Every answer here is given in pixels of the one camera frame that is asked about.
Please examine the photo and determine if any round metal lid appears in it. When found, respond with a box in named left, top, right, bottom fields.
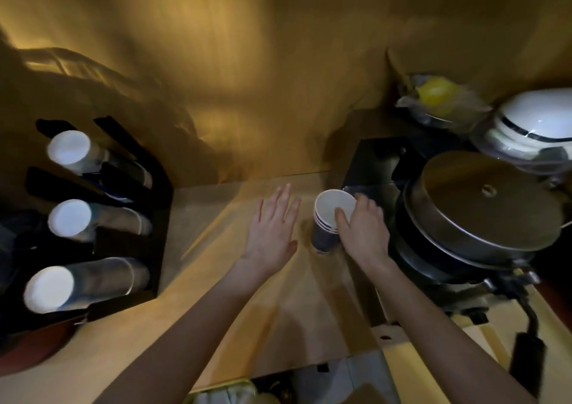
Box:
left=404, top=150, right=565, bottom=266

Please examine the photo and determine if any metal bowl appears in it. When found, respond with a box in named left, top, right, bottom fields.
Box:
left=409, top=109, right=470, bottom=131

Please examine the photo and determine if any cardboard box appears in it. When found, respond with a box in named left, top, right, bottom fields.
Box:
left=371, top=283, right=572, bottom=404

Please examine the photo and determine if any person's left hand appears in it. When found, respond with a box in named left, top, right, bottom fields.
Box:
left=241, top=183, right=303, bottom=280

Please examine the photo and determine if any stack of grey paper cups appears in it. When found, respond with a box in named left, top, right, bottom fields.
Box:
left=23, top=257, right=151, bottom=315
left=48, top=199, right=153, bottom=243

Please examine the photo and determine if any stainless steel appliance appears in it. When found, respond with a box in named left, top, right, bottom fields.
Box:
left=341, top=138, right=568, bottom=328

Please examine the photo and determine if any person's right leg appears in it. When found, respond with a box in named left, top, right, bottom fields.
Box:
left=344, top=383, right=390, bottom=404

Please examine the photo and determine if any yellow-green trash bin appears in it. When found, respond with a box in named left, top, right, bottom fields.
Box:
left=187, top=379, right=260, bottom=404

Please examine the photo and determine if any red blender base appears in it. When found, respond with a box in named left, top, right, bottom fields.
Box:
left=0, top=314, right=86, bottom=375

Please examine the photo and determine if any person's right hand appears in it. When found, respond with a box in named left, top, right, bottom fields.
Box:
left=334, top=193, right=392, bottom=276

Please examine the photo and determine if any black cup dispenser rack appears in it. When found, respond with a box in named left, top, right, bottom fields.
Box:
left=24, top=115, right=174, bottom=324

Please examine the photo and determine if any person's right forearm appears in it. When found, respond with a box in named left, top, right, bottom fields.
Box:
left=357, top=261, right=537, bottom=404

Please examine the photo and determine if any black appliance handle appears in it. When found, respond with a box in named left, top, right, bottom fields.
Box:
left=509, top=332, right=548, bottom=400

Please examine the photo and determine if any yellow item in plastic bag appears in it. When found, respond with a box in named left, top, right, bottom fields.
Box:
left=395, top=74, right=492, bottom=130

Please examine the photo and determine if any stack of printed paper cups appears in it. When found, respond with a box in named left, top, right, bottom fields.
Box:
left=46, top=130, right=153, bottom=190

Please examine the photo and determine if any person's left forearm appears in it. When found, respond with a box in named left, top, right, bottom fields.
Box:
left=94, top=265, right=287, bottom=404

